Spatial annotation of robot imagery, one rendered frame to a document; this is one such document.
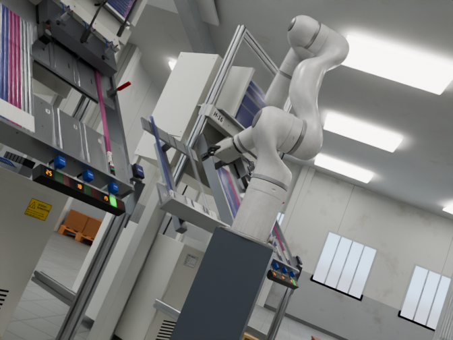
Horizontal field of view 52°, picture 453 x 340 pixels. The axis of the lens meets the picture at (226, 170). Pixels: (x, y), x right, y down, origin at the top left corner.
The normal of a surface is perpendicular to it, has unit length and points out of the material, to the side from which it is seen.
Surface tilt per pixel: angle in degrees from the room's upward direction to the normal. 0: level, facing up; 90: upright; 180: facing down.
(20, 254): 90
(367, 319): 90
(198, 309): 90
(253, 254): 90
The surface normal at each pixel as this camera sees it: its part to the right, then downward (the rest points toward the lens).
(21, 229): 0.77, 0.20
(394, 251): -0.12, -0.24
